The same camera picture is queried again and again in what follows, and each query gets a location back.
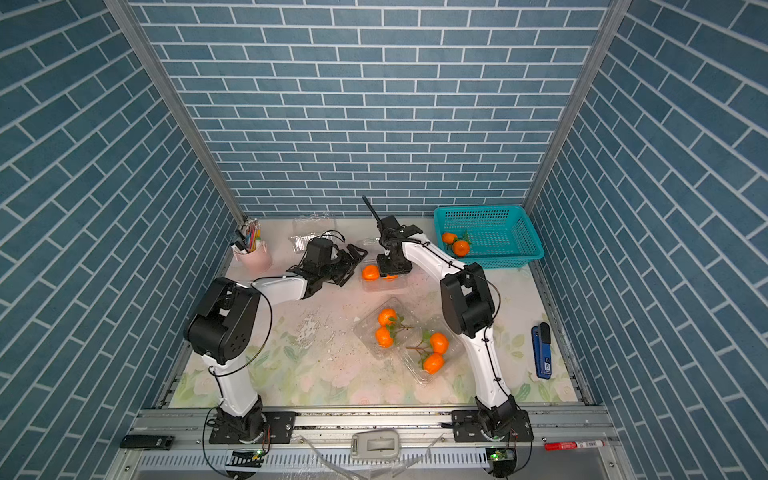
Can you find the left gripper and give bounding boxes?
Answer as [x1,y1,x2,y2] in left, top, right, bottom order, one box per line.
[318,245,368,287]

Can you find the teal plastic basket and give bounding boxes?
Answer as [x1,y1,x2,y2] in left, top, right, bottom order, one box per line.
[434,205,544,270]

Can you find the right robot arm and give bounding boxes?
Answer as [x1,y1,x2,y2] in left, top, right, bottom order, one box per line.
[362,197,534,443]

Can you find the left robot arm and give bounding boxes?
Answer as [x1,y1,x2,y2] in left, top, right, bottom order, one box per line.
[184,236,368,443]

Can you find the orange front container upper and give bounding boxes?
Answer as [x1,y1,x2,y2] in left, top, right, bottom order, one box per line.
[429,332,450,355]

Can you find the clear clamshell container front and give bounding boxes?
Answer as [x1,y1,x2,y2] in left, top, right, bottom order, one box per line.
[397,327,464,384]

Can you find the pink pen cup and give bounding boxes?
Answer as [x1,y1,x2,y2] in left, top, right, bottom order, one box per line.
[231,240,272,275]

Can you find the orange front container lower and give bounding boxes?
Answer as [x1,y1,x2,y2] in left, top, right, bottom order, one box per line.
[422,353,445,375]

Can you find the pens in cup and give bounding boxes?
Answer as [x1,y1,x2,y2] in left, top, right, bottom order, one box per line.
[230,218,263,254]

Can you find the blue stapler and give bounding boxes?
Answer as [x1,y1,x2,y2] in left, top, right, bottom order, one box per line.
[531,322,552,380]

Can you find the red marker pen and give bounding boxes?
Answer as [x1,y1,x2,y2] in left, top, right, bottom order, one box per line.
[544,440,605,451]

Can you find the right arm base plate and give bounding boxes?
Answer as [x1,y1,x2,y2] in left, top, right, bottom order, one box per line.
[440,409,534,443]

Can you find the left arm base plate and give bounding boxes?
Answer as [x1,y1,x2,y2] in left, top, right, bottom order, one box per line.
[206,409,296,445]

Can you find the black device on rail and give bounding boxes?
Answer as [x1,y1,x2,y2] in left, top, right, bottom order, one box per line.
[119,434,175,451]

